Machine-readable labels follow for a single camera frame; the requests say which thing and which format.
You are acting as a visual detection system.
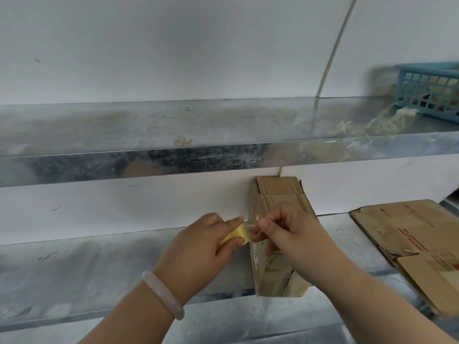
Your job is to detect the person's left hand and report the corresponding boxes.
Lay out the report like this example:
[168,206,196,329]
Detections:
[153,213,245,307]

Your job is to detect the large red-printed cardboard box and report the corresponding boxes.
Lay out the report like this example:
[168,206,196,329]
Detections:
[350,199,459,318]

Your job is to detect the pile of clear tape scraps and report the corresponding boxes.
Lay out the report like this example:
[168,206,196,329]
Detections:
[329,103,420,149]

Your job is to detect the small labelled cardboard box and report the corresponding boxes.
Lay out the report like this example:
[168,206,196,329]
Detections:
[249,176,320,298]

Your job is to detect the person's right forearm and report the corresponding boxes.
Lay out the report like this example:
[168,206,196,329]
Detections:
[322,268,459,344]

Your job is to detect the blue plastic basket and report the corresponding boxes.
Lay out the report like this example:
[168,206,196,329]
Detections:
[394,62,459,124]

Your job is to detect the yellow tape roll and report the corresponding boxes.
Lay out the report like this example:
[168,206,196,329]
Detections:
[217,219,260,247]

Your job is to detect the person's right hand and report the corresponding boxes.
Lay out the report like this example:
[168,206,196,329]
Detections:
[250,203,361,291]

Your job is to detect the white bangle bracelet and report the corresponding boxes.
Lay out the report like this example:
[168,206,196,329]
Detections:
[142,271,186,321]

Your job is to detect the pile of assorted small items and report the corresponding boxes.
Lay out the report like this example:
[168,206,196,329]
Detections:
[412,76,459,111]

